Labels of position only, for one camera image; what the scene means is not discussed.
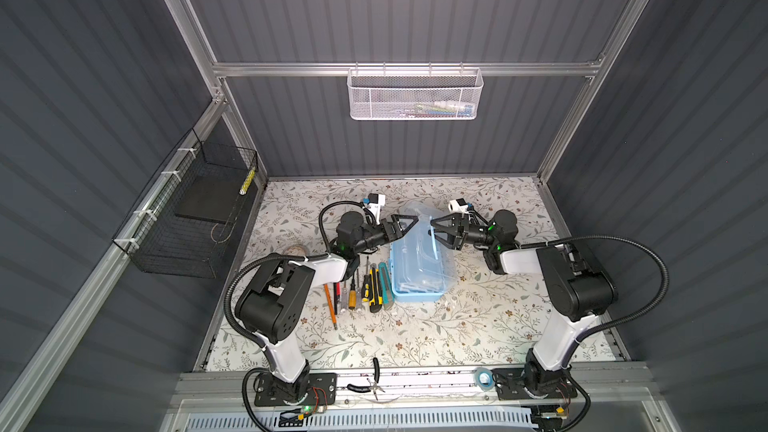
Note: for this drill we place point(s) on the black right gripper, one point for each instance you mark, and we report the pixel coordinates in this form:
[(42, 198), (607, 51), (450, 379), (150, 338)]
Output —
[(455, 239)]

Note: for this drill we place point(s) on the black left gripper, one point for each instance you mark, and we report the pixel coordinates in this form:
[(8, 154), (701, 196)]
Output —
[(388, 237)]

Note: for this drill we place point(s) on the yellow black utility knife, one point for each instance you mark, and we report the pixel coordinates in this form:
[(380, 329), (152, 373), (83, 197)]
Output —
[(372, 290)]

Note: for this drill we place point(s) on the orange hex key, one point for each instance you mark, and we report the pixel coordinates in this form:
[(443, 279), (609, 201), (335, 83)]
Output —
[(330, 303)]

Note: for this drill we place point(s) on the light blue plastic tool box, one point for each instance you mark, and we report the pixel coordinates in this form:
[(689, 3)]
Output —
[(421, 273)]

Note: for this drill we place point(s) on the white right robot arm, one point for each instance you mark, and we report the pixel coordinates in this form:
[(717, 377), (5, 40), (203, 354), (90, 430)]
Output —
[(578, 286)]

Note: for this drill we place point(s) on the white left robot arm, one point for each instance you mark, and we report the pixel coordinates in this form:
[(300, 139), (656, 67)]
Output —
[(265, 300)]

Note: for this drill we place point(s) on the teal utility knife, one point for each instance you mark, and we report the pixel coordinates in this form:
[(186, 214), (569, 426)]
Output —
[(387, 293)]

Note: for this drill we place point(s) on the brown tape roll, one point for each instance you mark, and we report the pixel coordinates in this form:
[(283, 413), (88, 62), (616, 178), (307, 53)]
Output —
[(295, 250)]

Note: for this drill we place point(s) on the blue tape roll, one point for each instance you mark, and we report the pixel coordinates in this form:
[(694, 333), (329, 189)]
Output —
[(483, 378)]

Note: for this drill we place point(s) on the yellow marker in basket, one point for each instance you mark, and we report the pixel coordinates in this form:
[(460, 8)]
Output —
[(243, 190)]

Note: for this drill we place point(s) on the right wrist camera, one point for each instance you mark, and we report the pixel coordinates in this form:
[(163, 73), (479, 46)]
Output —
[(460, 206)]

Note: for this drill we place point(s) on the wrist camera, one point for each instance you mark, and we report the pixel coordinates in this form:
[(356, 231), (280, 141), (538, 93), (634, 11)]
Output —
[(375, 202), (460, 206)]

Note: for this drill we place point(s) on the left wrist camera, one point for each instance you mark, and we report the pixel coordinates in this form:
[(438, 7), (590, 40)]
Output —
[(375, 202)]

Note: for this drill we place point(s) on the red handled screwdriver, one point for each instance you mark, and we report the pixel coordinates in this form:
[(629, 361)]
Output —
[(337, 297)]

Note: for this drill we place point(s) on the white wire wall basket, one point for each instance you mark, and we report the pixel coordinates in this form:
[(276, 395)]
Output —
[(414, 93)]

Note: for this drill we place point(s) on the black handled pliers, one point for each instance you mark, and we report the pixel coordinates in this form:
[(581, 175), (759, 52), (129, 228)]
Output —
[(372, 386)]

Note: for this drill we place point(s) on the black wire wall basket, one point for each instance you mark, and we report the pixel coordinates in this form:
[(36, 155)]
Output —
[(192, 224)]

